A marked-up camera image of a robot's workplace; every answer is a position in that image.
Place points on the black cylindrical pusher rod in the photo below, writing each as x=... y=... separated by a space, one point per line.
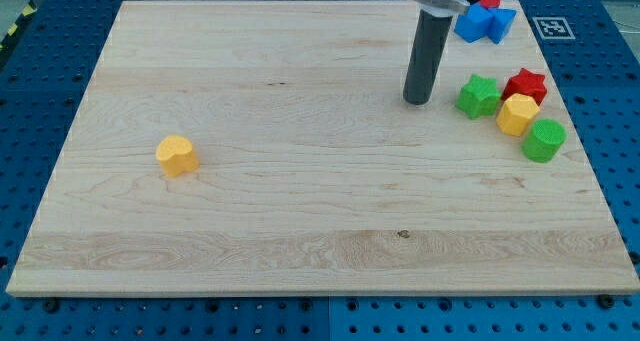
x=427 y=49

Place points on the yellow hexagon block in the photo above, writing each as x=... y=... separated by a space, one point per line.
x=516 y=113

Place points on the yellow heart block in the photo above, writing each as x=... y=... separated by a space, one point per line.
x=176 y=155

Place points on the blue cube block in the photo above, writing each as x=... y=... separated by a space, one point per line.
x=474 y=25

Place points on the small red block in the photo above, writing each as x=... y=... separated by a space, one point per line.
x=489 y=4

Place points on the blue triangle block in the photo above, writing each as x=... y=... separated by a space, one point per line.
x=501 y=22

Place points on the green star block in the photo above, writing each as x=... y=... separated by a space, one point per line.
x=478 y=97

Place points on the red star block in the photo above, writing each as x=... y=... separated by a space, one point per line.
x=526 y=83

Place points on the white fiducial marker tag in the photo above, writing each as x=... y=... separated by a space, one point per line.
x=553 y=28

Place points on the green cylinder block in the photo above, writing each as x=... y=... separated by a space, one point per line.
x=543 y=141

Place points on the light wooden board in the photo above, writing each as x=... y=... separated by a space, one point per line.
x=315 y=177

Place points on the yellow black hazard tape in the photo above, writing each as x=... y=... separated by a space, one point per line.
x=19 y=26

